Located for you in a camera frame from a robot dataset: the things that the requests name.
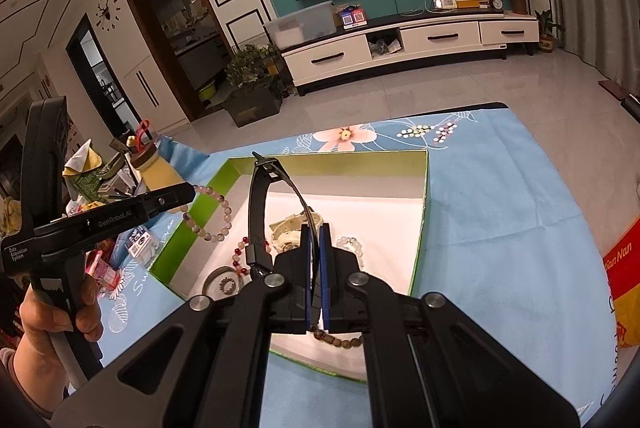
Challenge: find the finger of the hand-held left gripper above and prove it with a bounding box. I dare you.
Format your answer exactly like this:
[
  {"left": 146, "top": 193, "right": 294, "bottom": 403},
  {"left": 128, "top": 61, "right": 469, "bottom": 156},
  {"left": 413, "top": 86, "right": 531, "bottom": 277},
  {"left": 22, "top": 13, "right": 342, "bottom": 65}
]
[{"left": 80, "top": 183, "right": 195, "bottom": 237}]

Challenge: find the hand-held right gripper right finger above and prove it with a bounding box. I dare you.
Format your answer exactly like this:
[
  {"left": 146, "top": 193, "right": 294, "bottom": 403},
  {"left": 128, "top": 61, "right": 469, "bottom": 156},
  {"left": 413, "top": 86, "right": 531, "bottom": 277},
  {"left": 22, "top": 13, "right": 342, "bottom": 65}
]
[{"left": 318, "top": 225, "right": 582, "bottom": 428}]

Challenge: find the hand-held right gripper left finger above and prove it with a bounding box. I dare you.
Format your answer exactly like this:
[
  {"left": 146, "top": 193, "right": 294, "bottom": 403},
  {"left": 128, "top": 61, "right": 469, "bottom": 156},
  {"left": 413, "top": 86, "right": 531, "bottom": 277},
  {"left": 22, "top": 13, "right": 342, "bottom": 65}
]
[{"left": 50, "top": 224, "right": 317, "bottom": 428}]

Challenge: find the white wristwatch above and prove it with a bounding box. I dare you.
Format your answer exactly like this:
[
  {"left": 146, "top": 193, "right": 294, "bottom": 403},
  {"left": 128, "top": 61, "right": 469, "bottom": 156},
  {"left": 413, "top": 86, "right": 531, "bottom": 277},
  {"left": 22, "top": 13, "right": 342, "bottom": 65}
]
[{"left": 270, "top": 207, "right": 321, "bottom": 254}]

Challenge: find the green cardboard box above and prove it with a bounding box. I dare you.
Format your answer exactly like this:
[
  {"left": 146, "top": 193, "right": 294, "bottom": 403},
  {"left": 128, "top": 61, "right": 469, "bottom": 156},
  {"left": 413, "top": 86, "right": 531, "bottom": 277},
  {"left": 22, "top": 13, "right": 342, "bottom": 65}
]
[{"left": 148, "top": 151, "right": 431, "bottom": 384}]

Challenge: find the black wristwatch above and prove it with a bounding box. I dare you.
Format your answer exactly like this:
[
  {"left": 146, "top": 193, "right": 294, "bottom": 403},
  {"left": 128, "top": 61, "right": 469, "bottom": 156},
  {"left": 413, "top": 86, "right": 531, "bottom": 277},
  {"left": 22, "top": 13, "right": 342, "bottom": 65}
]
[{"left": 247, "top": 151, "right": 326, "bottom": 279}]

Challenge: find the pink bead bracelet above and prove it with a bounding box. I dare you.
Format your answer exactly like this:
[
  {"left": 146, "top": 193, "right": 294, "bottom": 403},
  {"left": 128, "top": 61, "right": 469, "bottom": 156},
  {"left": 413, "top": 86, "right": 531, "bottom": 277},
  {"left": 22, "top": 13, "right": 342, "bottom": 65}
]
[{"left": 181, "top": 185, "right": 233, "bottom": 244}]

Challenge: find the person's left forearm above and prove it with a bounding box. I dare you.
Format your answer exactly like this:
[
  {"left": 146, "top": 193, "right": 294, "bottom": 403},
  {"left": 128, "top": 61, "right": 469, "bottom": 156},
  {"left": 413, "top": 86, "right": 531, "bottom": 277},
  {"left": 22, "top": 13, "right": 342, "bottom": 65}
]
[{"left": 0, "top": 348, "right": 23, "bottom": 411}]

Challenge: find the person's left hand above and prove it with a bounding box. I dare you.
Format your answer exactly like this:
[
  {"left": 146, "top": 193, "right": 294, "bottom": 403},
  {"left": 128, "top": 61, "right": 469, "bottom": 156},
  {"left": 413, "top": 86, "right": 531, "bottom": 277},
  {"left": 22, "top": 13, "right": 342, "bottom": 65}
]
[{"left": 12, "top": 277, "right": 104, "bottom": 415}]

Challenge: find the tissue pack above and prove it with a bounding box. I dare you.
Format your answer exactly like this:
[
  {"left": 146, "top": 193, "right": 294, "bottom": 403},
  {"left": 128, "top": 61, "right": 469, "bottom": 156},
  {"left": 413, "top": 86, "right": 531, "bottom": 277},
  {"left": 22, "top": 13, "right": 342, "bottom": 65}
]
[{"left": 127, "top": 228, "right": 161, "bottom": 259}]

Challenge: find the yellow bottle with brown lid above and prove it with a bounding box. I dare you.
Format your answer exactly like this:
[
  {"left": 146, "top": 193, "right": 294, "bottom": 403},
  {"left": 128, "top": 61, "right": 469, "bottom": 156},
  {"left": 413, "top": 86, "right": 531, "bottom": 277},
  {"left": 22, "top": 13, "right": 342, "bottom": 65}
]
[{"left": 125, "top": 121, "right": 187, "bottom": 214}]

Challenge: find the pink packet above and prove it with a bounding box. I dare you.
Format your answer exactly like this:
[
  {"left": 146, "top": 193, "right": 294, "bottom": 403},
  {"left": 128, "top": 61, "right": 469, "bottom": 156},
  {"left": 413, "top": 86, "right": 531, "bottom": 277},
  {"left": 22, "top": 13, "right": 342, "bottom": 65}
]
[{"left": 87, "top": 251, "right": 123, "bottom": 294}]

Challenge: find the silver bangle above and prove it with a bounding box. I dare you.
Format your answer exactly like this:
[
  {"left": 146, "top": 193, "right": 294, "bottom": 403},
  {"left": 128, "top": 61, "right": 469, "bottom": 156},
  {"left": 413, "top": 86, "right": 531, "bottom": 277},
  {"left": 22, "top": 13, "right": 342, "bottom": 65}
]
[{"left": 206, "top": 265, "right": 252, "bottom": 302}]

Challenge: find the planter with green plants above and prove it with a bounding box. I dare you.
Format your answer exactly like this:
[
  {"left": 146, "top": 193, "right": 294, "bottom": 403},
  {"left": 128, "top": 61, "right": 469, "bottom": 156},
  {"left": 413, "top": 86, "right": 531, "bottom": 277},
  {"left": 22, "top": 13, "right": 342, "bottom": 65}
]
[{"left": 222, "top": 43, "right": 286, "bottom": 126}]

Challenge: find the white television cabinet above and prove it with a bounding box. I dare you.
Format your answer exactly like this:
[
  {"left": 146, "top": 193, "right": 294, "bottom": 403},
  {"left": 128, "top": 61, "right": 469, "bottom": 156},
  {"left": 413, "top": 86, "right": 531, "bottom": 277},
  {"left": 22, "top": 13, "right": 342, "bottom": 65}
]
[{"left": 280, "top": 11, "right": 541, "bottom": 96}]

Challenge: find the clear plastic storage box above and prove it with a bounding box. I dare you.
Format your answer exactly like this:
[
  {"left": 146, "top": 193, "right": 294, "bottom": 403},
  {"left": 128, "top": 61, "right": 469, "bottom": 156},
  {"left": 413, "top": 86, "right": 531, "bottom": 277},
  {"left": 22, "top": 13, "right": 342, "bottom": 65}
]
[{"left": 263, "top": 1, "right": 337, "bottom": 49}]

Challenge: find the red yellow shopping bag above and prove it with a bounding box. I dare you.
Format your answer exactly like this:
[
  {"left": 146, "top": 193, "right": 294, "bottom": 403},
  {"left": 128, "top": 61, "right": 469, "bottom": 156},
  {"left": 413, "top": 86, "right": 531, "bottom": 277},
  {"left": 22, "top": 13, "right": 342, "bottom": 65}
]
[{"left": 602, "top": 215, "right": 640, "bottom": 349}]

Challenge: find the small potted plant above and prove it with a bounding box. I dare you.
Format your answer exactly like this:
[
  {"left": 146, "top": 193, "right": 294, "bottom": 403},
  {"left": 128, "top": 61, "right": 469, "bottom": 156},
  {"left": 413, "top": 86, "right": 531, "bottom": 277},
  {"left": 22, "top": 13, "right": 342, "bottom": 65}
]
[{"left": 534, "top": 10, "right": 566, "bottom": 54}]

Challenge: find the brown floor mat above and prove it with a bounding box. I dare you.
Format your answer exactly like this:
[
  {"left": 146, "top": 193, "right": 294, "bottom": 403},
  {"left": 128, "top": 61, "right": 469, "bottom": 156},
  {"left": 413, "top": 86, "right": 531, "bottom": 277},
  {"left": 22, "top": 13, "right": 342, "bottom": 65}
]
[{"left": 597, "top": 80, "right": 628, "bottom": 102}]

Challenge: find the white bead bracelet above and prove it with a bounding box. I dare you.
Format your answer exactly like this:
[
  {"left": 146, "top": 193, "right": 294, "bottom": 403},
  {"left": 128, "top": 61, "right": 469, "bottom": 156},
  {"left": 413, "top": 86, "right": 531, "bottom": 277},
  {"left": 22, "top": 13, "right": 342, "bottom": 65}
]
[{"left": 336, "top": 235, "right": 363, "bottom": 269}]

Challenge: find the brown bead bracelet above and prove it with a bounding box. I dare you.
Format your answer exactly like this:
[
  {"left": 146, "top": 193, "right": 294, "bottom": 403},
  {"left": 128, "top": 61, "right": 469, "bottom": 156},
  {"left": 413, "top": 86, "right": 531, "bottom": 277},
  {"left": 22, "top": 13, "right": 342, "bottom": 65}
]
[{"left": 312, "top": 329, "right": 363, "bottom": 349}]

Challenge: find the red bead bracelet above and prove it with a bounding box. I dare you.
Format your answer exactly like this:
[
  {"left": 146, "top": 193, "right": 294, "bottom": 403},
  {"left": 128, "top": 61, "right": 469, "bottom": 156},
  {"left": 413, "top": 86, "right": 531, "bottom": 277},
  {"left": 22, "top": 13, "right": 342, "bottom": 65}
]
[{"left": 231, "top": 235, "right": 273, "bottom": 276}]

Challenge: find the deer wall clock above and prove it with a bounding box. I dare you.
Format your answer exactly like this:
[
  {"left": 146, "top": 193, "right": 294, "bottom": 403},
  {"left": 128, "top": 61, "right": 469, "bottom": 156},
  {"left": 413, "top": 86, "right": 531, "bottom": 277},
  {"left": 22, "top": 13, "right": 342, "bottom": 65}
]
[{"left": 96, "top": 0, "right": 122, "bottom": 30}]

